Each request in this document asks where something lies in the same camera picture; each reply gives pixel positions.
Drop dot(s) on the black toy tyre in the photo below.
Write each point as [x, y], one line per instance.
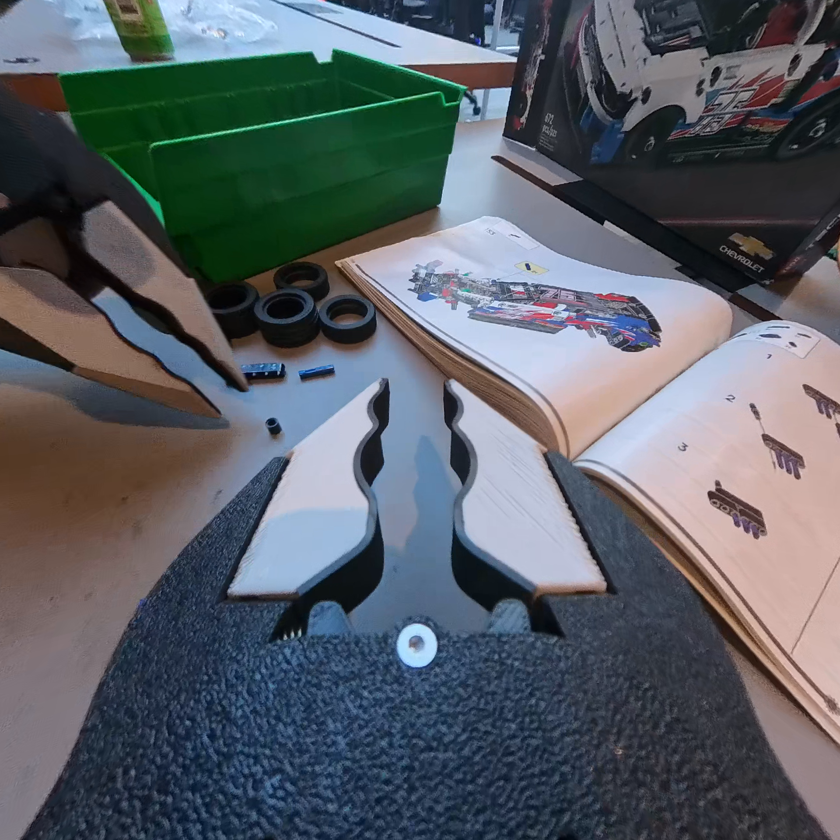
[308, 289]
[348, 331]
[287, 331]
[231, 315]

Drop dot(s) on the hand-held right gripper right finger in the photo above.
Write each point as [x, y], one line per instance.
[518, 518]

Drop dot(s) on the clear plastic bag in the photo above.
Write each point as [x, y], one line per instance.
[216, 19]

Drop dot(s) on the small black toy bush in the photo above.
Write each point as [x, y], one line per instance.
[274, 426]

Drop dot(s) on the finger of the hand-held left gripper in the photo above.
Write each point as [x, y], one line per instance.
[59, 321]
[157, 275]

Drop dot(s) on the black toy car set box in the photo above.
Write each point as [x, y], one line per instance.
[689, 197]

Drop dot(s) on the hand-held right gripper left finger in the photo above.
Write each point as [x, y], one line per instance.
[308, 512]

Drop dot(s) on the black toy beam with holes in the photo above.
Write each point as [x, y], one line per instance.
[262, 371]

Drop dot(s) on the wooden-edged table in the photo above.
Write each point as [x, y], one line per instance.
[39, 46]

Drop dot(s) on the green bottle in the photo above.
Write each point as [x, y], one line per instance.
[139, 29]

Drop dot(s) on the blue toy pin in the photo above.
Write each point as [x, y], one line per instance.
[316, 372]

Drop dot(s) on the open instruction booklet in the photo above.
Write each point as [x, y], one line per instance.
[525, 374]

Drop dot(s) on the green plastic bin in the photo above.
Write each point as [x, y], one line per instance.
[295, 190]

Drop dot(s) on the black office chair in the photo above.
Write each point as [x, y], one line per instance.
[467, 29]

